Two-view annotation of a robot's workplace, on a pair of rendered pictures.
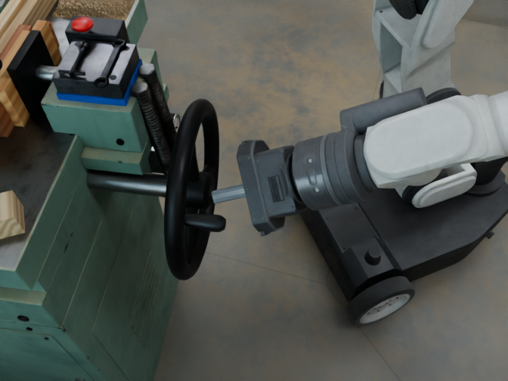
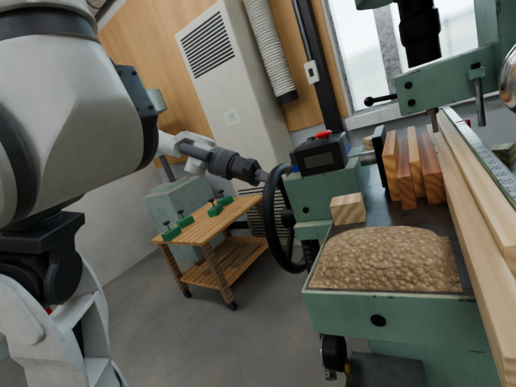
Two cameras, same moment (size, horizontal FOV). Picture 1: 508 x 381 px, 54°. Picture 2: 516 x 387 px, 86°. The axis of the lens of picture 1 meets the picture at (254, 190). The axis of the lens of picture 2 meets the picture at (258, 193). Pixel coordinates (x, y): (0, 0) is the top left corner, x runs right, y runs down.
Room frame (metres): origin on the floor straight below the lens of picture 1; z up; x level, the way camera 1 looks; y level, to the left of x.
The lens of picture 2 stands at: (1.11, 0.32, 1.10)
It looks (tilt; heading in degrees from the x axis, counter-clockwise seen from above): 16 degrees down; 205
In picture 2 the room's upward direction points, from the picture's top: 20 degrees counter-clockwise
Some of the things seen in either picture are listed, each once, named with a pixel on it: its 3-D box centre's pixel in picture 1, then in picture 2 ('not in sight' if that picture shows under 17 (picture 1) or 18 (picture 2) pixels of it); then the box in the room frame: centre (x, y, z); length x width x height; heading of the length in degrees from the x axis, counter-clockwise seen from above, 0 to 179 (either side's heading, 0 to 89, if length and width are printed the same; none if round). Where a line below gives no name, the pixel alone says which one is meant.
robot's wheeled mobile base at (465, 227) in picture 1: (410, 188); not in sight; (0.91, -0.49, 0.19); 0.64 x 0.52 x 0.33; 112
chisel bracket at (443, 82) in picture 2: not in sight; (442, 86); (0.52, 0.45, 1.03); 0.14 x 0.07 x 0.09; 82
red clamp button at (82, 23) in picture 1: (82, 24); (323, 134); (0.61, 0.25, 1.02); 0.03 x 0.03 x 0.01
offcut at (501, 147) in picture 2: not in sight; (502, 155); (0.36, 0.58, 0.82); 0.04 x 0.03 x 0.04; 144
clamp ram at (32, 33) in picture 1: (53, 74); (365, 158); (0.58, 0.30, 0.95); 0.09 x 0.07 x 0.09; 172
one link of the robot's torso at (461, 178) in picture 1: (427, 168); not in sight; (0.92, -0.52, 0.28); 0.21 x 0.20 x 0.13; 112
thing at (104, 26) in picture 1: (98, 57); (319, 150); (0.58, 0.23, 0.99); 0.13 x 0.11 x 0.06; 172
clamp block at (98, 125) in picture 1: (107, 96); (330, 183); (0.57, 0.23, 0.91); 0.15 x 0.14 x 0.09; 172
